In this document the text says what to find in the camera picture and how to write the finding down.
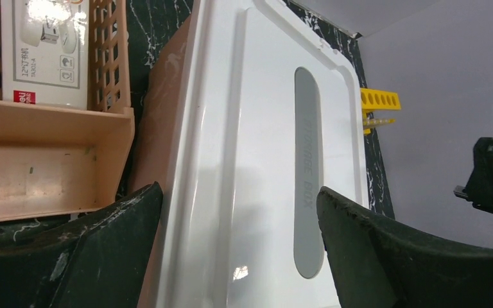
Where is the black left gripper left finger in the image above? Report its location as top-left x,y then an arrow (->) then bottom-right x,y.
0,183 -> 163,307

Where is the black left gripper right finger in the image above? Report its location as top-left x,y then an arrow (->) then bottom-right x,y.
316,187 -> 493,307

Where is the pink plastic bin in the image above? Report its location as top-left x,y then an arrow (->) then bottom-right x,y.
128,17 -> 196,307

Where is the yellow test tube rack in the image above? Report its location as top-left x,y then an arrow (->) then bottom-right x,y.
360,88 -> 401,135

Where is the white container lid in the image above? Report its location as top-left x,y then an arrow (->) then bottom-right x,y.
153,1 -> 368,307

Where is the pink desk organizer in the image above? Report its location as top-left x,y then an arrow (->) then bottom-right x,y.
0,1 -> 135,222

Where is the white card box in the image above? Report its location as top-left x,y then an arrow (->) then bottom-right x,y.
0,0 -> 89,110

